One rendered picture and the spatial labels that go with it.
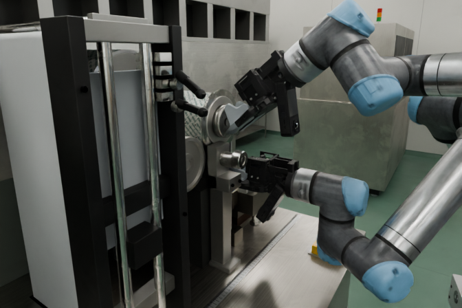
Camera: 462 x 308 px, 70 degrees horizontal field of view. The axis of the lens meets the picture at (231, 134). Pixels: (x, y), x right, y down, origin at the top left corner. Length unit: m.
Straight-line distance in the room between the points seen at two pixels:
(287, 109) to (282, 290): 0.40
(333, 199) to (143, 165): 0.41
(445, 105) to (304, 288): 0.50
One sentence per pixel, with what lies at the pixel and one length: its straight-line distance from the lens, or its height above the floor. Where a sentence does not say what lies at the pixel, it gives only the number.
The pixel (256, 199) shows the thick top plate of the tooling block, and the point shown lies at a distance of 0.93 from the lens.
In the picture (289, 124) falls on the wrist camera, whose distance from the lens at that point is 0.67.
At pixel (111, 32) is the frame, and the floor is 1.43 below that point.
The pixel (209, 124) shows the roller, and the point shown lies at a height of 1.25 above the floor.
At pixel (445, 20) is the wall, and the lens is 5.13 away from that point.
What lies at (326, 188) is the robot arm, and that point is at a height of 1.13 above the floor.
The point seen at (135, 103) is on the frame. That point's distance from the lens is 0.45.
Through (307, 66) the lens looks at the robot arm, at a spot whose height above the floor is 1.38.
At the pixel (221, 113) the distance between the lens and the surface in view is 0.74.
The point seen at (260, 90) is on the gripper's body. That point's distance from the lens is 0.67.
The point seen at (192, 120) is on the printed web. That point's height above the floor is 1.26.
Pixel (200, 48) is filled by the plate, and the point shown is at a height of 1.42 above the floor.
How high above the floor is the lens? 1.41
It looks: 14 degrees down
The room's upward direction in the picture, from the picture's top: straight up
